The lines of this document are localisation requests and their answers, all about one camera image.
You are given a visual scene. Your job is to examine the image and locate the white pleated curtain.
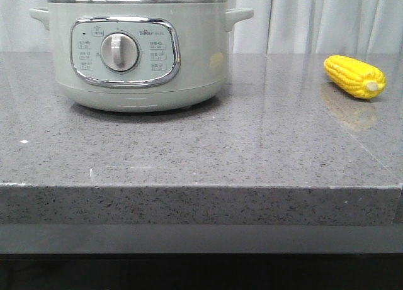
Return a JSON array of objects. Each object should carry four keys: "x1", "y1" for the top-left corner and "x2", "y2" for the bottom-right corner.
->
[{"x1": 1, "y1": 0, "x2": 402, "y2": 54}]

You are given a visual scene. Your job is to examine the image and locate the yellow corn cob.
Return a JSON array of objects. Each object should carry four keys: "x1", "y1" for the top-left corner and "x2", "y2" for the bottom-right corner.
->
[{"x1": 324, "y1": 55, "x2": 387, "y2": 99}]

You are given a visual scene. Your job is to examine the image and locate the pale green electric cooking pot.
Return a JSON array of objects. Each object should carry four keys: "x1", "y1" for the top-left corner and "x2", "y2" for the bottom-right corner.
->
[{"x1": 30, "y1": 1, "x2": 254, "y2": 113}]

